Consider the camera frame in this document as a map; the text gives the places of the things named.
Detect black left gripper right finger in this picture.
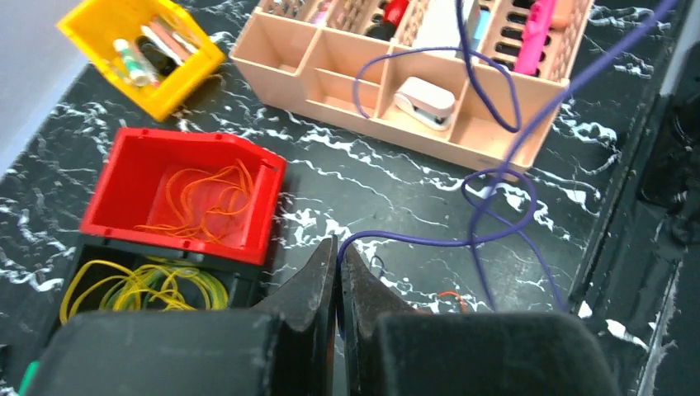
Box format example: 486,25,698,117
338,246,620,395

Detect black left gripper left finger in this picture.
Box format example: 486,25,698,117
26,237,338,395

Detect black plastic bin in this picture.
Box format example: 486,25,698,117
40,235,266,347

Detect red plastic bin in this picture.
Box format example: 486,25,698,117
79,128,286,266

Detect white eraser in organizer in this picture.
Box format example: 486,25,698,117
393,77,456,130

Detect green plastic bin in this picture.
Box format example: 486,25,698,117
17,360,40,396

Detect pink desk organizer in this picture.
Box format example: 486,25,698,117
229,1,593,172

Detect red marker in organizer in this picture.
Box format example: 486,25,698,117
364,0,410,41

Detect orange-yellow plastic bin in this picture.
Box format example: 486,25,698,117
57,0,224,121

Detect pink item in organizer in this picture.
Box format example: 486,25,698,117
513,0,556,75

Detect yellow-green wire coil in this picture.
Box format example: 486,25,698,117
59,257,229,324

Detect orange wire in red bin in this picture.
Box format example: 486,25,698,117
134,159,257,247

